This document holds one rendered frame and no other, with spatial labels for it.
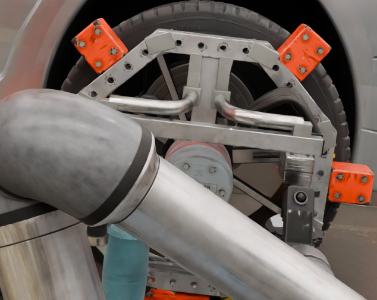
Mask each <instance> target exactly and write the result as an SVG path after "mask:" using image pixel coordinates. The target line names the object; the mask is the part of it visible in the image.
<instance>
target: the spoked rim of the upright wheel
mask: <svg viewBox="0 0 377 300"><path fill-rule="evenodd" d="M169 53H170V52H162V53H161V54H159V55H158V56H157V57H156V60H157V62H158V65H159V68H160V70H161V73H162V76H163V78H164V81H165V84H166V86H167V89H168V92H169V94H170V97H171V99H172V101H176V100H180V99H181V98H180V95H179V93H178V90H177V87H176V85H175V82H174V79H173V77H172V74H171V71H170V69H169V66H168V63H167V61H166V58H165V55H164V54H169ZM250 63H252V64H254V65H256V66H257V67H259V68H260V69H262V70H263V71H264V72H266V71H265V70H264V69H263V68H262V66H261V65H260V64H259V63H257V62H250ZM110 95H118V96H120V95H119V94H117V93H115V92H112V93H111V94H109V95H108V96H107V97H106V98H109V97H110ZM290 106H291V109H292V112H293V116H297V117H300V116H299V114H298V113H297V111H296V110H295V109H294V108H293V106H292V105H291V104H290ZM133 113H135V114H136V115H144V116H150V117H151V115H149V114H144V113H138V112H133ZM178 118H179V120H185V121H191V118H188V116H187V114H186V113H184V114H179V115H178ZM154 138H155V139H156V140H158V141H160V142H161V143H163V147H162V152H161V153H157V154H158V155H159V156H160V157H162V158H163V159H165V156H166V153H167V151H168V149H169V147H170V146H171V145H172V144H173V143H174V142H175V141H174V139H170V138H164V137H154ZM224 146H225V148H226V149H227V151H228V153H229V156H230V160H231V166H232V169H233V166H234V164H247V163H278V162H279V157H280V155H261V156H253V154H262V153H280V152H281V151H273V150H267V149H257V148H247V147H233V146H231V145H224ZM233 182H234V183H233V186H235V187H236V188H238V189H239V190H241V191H242V192H244V193H245V194H247V195H248V196H250V197H251V198H253V199H255V200H256V201H257V202H259V203H261V204H262V205H263V206H261V207H260V208H259V209H258V210H256V211H255V212H254V213H252V214H250V215H249V216H248V218H250V219H251V220H253V221H254V222H256V223H257V224H258V225H260V226H262V227H263V228H265V223H266V222H267V220H268V219H270V218H271V217H273V216H275V215H277V214H281V209H282V202H283V195H284V188H285V185H286V183H283V182H282V183H281V185H280V187H279V188H278V189H277V191H276V192H275V193H274V194H273V196H272V197H271V198H268V197H267V196H266V195H264V194H263V193H261V192H259V191H258V190H256V189H255V188H253V187H252V186H250V185H249V184H247V183H246V182H244V181H243V180H241V179H240V178H238V177H237V176H235V175H233ZM149 259H150V260H152V261H161V262H167V263H175V262H173V261H171V260H170V259H168V258H167V257H165V256H163V255H162V254H160V253H159V252H157V251H155V250H154V249H152V248H151V247H150V248H149Z"/></svg>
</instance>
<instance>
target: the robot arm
mask: <svg viewBox="0 0 377 300"><path fill-rule="evenodd" d="M314 204H315V191H314V189H313V188H312V187H307V186H296V185H291V186H289V187H288V188H287V190H286V191H285V194H284V218H282V217H281V214H277V215H275V216H273V217H271V218H270V219H268V220H267V222H266V223H265V228H263V227H262V226H260V225H258V224H257V223H256V222H254V221H253V220H251V219H250V218H248V217H247V216H246V215H244V214H243V213H242V212H240V211H239V210H237V209H235V208H234V207H233V206H231V205H230V204H228V203H227V202H225V201H224V200H223V199H221V198H220V197H218V196H217V195H215V194H214V193H212V192H211V191H210V190H208V189H207V188H205V187H204V186H202V185H201V184H200V183H198V182H196V181H195V180H194V179H192V178H191V177H189V176H188V175H186V174H185V173H183V172H182V171H181V170H179V169H178V168H177V167H175V166H173V165H172V164H171V163H169V162H168V161H167V160H165V159H163V158H162V157H160V156H159V155H158V154H157V153H156V146H155V138H154V135H153V134H152V132H150V131H149V130H148V129H146V128H145V127H143V126H142V125H140V124H139V123H138V122H136V121H135V120H133V119H132V118H130V117H128V116H127V115H125V114H123V113H121V112H119V111H117V110H115V109H113V108H111V107H109V106H107V105H104V104H101V103H100V102H97V101H94V100H92V99H89V98H86V97H83V96H80V95H76V94H73V93H69V92H64V91H61V90H54V89H26V90H21V91H18V92H16V93H13V94H11V95H9V96H7V97H5V98H4V99H2V100H1V101H0V288H1V292H2V296H3V298H4V300H106V298H105V294H104V291H103V287H102V284H101V280H100V277H99V273H98V270H97V266H96V263H95V259H94V256H93V252H92V249H91V246H90V242H89V238H88V236H87V232H86V228H85V226H84V224H86V225H88V226H90V227H96V226H100V225H103V224H106V223H112V224H114V225H116V226H117V227H119V228H120V229H122V230H123V231H125V232H127V233H128V234H130V235H132V236H133V237H135V238H136V239H138V240H139V241H141V242H143V243H144V244H146V245H147V246H149V247H151V248H152V249H154V250H155V251H157V252H159V253H160V254H162V255H163V256H165V257H167V258H168V259H170V260H171V261H173V262H175V263H176V264H178V265H179V266H181V267H182V268H184V269H186V270H187V271H189V272H191V273H192V274H194V275H195V276H197V277H198V278H200V279H202V280H203V281H204V282H206V283H208V284H209V285H211V286H213V287H214V288H215V289H217V290H219V291H220V292H222V293H224V294H225V295H226V296H229V297H230V298H231V299H233V300H367V299H365V298H364V297H362V296H361V295H359V294H358V293H357V292H355V291H354V290H352V289H351V288H349V287H348V286H347V285H345V284H344V283H342V282H341V281H339V280H338V279H336V278H335V276H334V274H333V272H332V270H331V267H330V265H329V263H328V261H327V259H326V257H325V256H324V254H323V253H321V251H320V250H318V249H316V247H319V246H320V243H322V239H323V237H322V236H323V231H322V230H321V229H320V228H319V227H318V226H316V225H315V224H313V221H314ZM282 220H283V221H282Z"/></svg>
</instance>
